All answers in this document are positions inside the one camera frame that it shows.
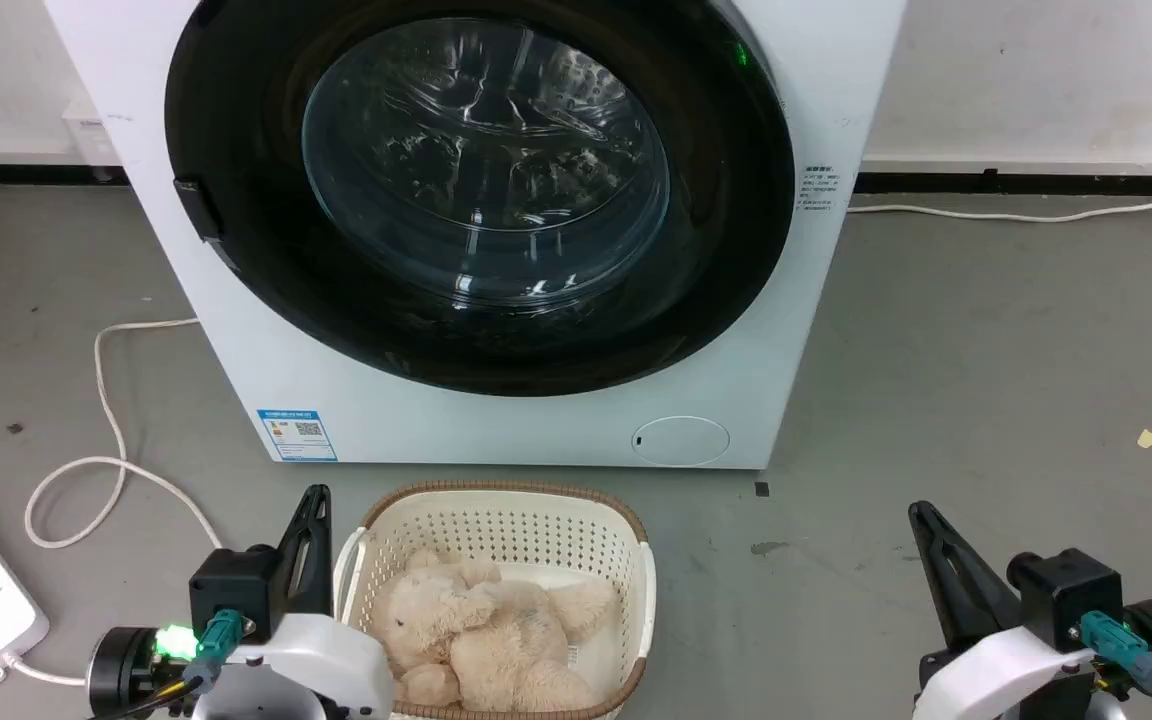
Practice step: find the blue energy label sticker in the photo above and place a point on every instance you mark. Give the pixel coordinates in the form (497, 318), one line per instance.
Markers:
(297, 434)

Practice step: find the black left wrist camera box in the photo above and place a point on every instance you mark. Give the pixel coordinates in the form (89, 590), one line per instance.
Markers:
(234, 585)

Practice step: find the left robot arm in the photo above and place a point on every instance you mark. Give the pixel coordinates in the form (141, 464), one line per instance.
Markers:
(126, 670)

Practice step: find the white front-load washing machine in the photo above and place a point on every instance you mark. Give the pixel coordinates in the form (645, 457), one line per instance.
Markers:
(496, 425)

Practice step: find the beige plush teddy bear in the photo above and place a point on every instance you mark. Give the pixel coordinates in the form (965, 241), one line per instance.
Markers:
(481, 640)

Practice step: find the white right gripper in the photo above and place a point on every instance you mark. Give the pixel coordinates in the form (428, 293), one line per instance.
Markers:
(996, 680)

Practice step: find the round black glass washer door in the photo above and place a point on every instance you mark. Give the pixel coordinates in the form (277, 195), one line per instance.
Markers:
(481, 170)

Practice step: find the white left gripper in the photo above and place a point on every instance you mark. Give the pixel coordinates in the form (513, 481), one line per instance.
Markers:
(321, 660)

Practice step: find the small printed text sticker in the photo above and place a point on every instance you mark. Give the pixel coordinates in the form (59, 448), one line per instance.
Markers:
(818, 190)

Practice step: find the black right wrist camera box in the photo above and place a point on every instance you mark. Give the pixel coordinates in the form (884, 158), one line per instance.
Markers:
(1071, 595)

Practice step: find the round white filter cover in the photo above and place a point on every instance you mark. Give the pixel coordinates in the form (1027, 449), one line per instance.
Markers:
(680, 440)

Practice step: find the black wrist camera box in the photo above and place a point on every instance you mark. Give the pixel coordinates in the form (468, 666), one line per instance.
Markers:
(234, 585)
(1071, 595)

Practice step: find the white perforated laundry basket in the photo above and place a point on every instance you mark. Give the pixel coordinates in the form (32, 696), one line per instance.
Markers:
(496, 525)

